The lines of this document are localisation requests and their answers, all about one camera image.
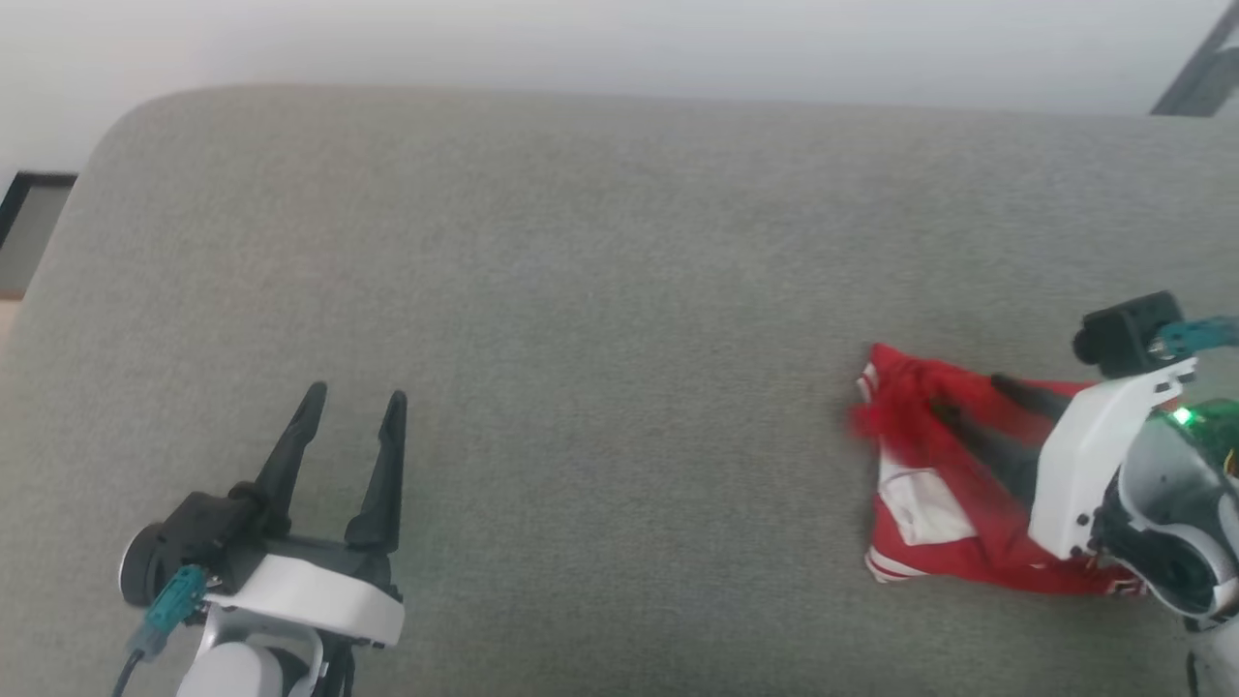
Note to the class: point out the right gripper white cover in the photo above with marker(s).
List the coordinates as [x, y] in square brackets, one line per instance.
[1094, 465]

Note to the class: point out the teal right camera connector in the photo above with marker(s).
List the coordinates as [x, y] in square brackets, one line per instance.
[1200, 334]

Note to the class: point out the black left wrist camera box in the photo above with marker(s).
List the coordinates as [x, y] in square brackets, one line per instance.
[184, 542]

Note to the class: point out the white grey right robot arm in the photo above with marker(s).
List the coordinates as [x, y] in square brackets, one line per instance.
[1176, 513]

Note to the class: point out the red and white garment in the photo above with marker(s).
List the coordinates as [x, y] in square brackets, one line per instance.
[949, 455]

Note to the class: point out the black frame edge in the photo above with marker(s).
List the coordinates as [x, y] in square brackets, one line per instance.
[29, 194]

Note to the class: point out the teal left camera connector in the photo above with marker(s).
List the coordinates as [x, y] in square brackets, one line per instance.
[172, 600]

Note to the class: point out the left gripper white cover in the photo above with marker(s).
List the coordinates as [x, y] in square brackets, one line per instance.
[310, 595]

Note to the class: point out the teal camera connector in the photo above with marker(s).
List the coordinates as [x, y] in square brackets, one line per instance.
[172, 600]
[1200, 334]

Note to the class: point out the grey fabric sofa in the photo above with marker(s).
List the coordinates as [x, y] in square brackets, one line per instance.
[629, 290]

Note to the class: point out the grey metal pole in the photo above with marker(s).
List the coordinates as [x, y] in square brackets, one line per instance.
[1205, 77]

